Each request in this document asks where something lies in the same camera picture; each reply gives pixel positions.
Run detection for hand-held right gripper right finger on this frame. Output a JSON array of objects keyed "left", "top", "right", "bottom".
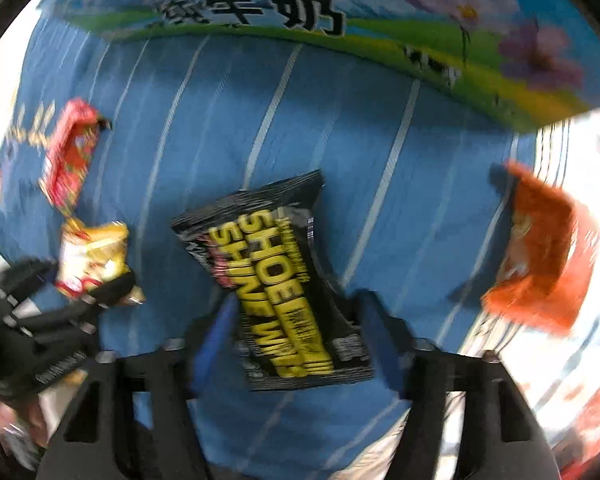
[{"left": 351, "top": 289, "right": 561, "bottom": 480}]

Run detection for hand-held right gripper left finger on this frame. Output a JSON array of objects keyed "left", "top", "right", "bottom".
[{"left": 36, "top": 291, "right": 241, "bottom": 480}]

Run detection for orange snack packet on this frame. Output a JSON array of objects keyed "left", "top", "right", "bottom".
[{"left": 481, "top": 161, "right": 600, "bottom": 337}]

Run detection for yellow and red snack packet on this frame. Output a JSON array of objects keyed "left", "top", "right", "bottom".
[{"left": 54, "top": 217, "right": 146, "bottom": 307}]

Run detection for blue striped cloth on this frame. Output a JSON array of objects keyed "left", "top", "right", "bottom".
[{"left": 0, "top": 10, "right": 538, "bottom": 480}]

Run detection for printed cardboard box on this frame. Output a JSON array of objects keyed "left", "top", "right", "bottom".
[{"left": 39, "top": 0, "right": 600, "bottom": 133}]

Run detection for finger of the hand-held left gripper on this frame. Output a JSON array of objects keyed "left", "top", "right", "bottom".
[{"left": 0, "top": 259, "right": 137, "bottom": 341}]

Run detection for black and yellow wipes packet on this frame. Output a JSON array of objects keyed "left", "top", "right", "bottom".
[{"left": 171, "top": 170, "right": 376, "bottom": 392}]

